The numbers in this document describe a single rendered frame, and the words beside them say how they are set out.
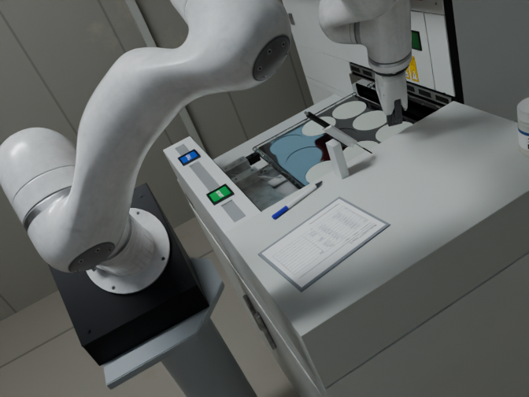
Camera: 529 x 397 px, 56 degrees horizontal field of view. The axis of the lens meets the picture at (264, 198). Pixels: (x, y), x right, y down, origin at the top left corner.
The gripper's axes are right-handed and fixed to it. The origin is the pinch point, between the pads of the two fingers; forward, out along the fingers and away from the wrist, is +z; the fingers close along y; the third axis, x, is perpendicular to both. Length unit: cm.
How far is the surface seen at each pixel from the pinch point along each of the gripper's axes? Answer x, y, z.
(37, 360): -175, -16, 122
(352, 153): -10.2, -4.7, 14.2
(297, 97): -28, -141, 112
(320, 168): -18.8, -1.9, 13.8
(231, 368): -53, 34, 41
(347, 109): -8.0, -28.0, 21.4
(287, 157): -27.0, -11.3, 17.2
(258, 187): -36.0, -3.5, 17.4
